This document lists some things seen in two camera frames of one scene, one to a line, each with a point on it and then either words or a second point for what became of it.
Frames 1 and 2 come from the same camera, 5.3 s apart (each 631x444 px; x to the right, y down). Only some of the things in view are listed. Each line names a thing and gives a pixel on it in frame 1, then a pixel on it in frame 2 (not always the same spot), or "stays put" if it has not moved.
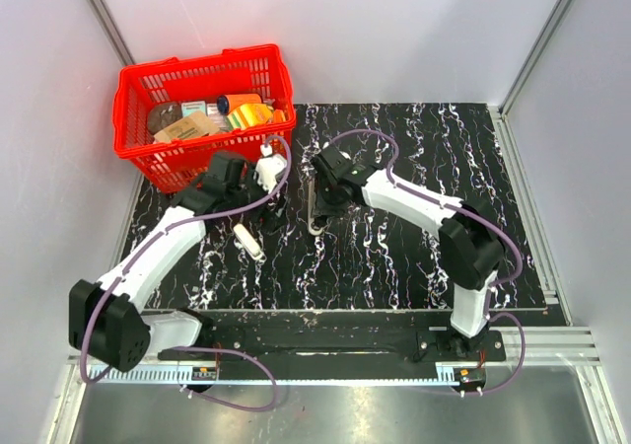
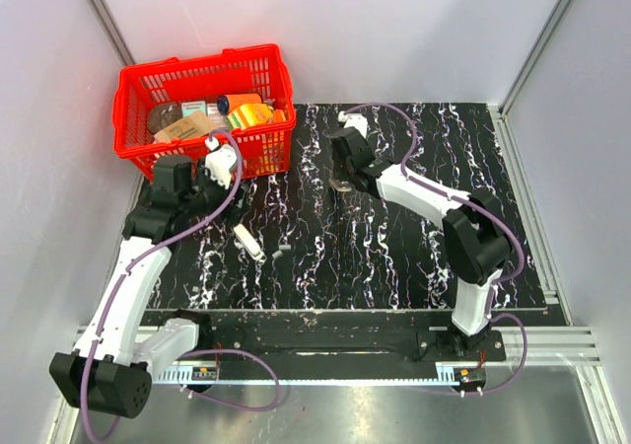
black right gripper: x=321 y=208 -> x=335 y=162
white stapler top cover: x=249 y=244 stays put
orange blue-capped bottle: x=226 y=103 stays put
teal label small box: x=196 y=106 stays put
